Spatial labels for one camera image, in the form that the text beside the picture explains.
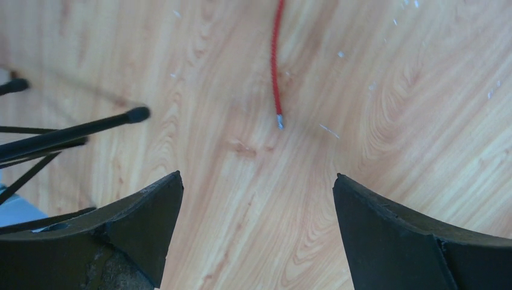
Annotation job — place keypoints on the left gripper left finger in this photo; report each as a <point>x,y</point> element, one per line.
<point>122,245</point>

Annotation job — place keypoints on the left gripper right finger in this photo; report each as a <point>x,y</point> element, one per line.
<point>390,246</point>

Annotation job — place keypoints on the red cable lock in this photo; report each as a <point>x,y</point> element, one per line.
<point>274,62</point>

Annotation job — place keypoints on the black music stand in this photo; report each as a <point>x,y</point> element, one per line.
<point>46,144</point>

